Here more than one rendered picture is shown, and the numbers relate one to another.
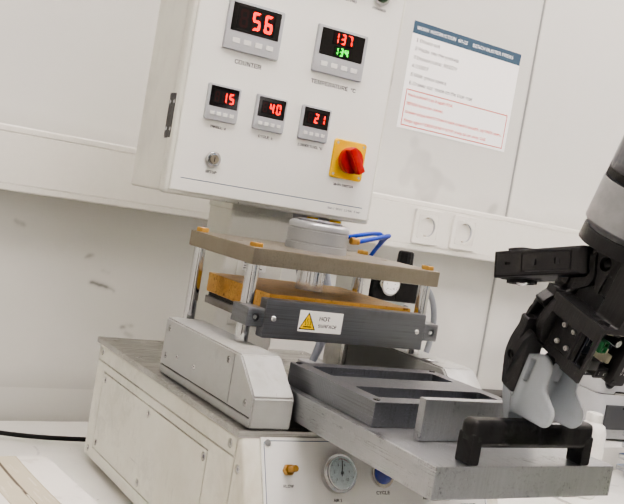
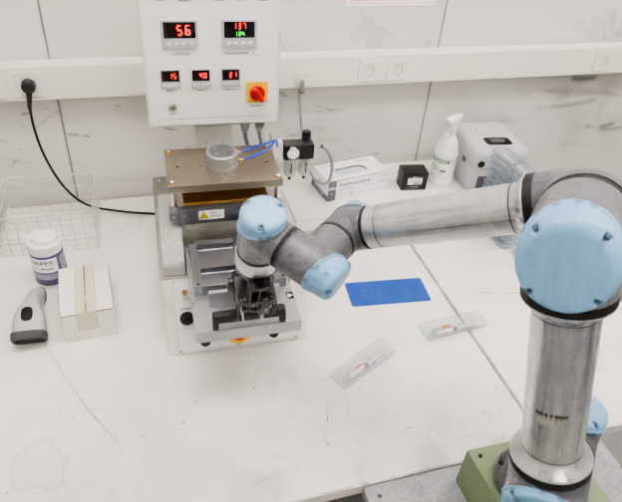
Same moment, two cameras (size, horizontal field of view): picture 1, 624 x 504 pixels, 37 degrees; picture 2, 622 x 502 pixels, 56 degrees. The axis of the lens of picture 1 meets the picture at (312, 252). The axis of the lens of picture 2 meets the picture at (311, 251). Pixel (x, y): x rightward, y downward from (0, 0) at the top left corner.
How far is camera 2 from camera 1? 0.87 m
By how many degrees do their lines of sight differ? 37
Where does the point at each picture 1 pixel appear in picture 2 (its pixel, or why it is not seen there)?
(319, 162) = (238, 97)
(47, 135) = (114, 66)
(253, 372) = (165, 252)
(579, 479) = (280, 327)
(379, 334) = not seen: hidden behind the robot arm
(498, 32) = not seen: outside the picture
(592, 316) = (240, 295)
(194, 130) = (157, 96)
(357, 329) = (233, 214)
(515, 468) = (240, 329)
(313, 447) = not seen: hidden behind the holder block
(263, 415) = (169, 271)
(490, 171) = (424, 20)
